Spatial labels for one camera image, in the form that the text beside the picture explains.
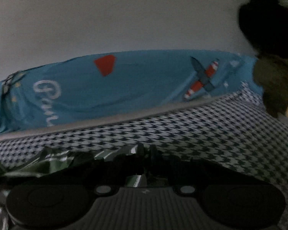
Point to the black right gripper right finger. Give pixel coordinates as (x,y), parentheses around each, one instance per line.
(169,170)

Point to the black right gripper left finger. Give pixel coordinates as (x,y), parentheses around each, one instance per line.
(81,168)

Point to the green black striped shirt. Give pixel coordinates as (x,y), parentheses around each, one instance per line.
(49,161)

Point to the blue printed quilt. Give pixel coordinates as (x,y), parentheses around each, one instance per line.
(103,85)

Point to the houndstooth bed sheet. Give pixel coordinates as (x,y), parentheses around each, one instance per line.
(234,131)

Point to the dark figure at right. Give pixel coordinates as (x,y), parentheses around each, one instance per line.
(264,23)

